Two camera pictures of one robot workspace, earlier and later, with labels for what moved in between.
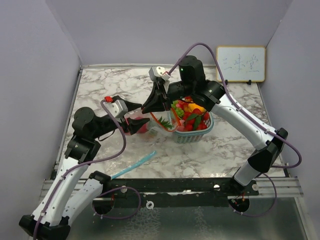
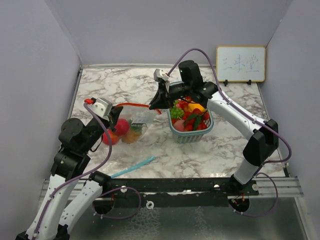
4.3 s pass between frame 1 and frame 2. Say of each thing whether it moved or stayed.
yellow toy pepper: stayed
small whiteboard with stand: stayed
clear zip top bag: moved
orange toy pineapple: moved
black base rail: stayed
